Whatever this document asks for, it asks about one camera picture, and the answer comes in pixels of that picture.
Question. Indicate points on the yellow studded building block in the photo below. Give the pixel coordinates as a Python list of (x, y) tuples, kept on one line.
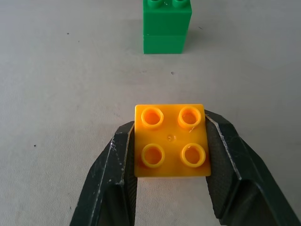
[(171, 140)]

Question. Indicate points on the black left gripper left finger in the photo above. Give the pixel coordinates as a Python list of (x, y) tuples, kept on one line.
[(105, 183)]

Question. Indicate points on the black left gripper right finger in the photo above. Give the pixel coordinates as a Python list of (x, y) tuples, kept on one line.
[(244, 186)]

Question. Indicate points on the green studded building block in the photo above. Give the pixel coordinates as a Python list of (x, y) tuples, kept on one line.
[(166, 26)]

